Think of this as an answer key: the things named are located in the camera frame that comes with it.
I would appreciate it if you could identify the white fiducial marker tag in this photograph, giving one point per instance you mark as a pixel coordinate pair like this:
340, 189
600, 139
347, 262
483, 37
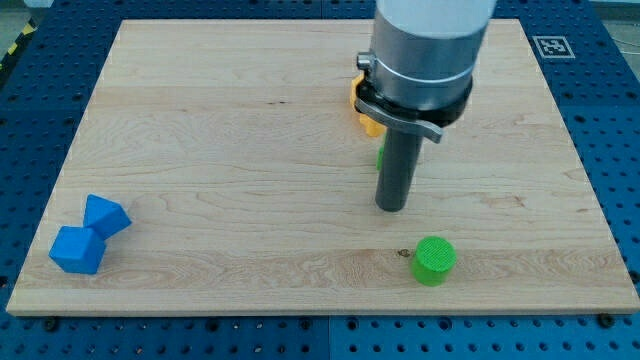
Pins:
553, 47

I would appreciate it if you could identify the blue cube block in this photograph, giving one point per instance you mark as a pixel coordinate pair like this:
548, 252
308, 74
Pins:
78, 250
104, 216

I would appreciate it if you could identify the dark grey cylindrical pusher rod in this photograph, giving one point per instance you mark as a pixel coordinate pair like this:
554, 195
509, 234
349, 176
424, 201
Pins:
401, 154

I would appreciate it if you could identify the wooden board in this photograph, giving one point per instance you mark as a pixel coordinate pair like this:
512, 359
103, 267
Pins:
234, 150

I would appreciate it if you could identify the yellow block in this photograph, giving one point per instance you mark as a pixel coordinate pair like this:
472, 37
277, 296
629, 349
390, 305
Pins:
371, 127

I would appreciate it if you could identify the blue cube block upper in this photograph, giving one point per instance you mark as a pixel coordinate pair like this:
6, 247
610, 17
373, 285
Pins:
104, 216

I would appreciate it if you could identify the green cylinder block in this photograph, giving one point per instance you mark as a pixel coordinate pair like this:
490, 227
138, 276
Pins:
433, 260

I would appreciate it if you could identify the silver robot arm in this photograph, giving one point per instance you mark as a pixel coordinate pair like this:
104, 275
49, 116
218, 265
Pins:
417, 73

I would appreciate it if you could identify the blue cube block lower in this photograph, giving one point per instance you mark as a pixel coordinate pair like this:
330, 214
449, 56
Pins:
78, 250

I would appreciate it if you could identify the green star block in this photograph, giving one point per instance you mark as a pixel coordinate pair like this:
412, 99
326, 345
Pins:
379, 159

